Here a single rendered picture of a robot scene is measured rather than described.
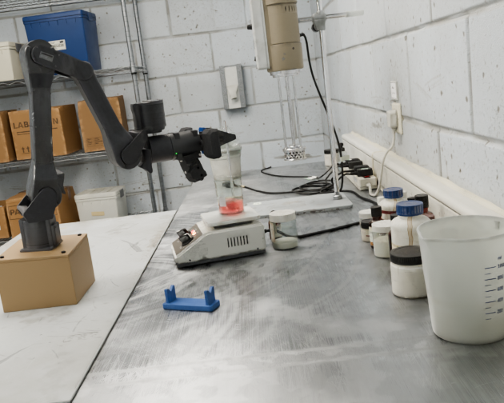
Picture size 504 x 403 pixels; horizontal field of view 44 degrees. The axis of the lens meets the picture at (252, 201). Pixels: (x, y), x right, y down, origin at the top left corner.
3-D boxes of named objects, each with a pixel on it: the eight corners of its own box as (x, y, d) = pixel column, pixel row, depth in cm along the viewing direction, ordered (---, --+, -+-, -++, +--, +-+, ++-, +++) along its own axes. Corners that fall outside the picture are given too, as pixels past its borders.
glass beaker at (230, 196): (248, 216, 138) (243, 178, 136) (219, 220, 137) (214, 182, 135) (244, 209, 145) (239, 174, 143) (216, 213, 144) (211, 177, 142)
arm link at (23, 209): (25, 225, 117) (19, 193, 116) (18, 217, 125) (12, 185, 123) (61, 218, 120) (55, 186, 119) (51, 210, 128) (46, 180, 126)
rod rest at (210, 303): (162, 309, 110) (159, 290, 110) (172, 302, 113) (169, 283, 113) (212, 312, 106) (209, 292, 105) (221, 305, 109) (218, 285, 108)
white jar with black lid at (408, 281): (418, 302, 99) (414, 259, 98) (384, 294, 104) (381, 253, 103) (442, 289, 103) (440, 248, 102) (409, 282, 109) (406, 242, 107)
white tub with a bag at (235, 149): (208, 183, 244) (201, 129, 240) (212, 177, 258) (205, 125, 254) (244, 179, 243) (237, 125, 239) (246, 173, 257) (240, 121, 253)
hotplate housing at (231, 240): (177, 269, 133) (171, 233, 132) (172, 254, 146) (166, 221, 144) (277, 252, 137) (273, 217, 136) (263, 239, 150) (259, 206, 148)
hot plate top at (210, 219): (207, 227, 133) (206, 223, 133) (200, 217, 145) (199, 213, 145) (261, 218, 136) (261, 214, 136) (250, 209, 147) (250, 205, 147)
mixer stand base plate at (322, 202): (245, 220, 172) (245, 217, 172) (246, 205, 191) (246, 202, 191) (354, 207, 171) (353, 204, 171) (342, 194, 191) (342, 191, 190)
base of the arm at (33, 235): (18, 253, 121) (14, 222, 119) (32, 242, 127) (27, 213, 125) (54, 250, 120) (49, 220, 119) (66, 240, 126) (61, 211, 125)
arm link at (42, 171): (24, 37, 112) (60, 39, 115) (18, 40, 119) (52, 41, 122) (32, 213, 118) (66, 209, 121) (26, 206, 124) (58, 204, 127)
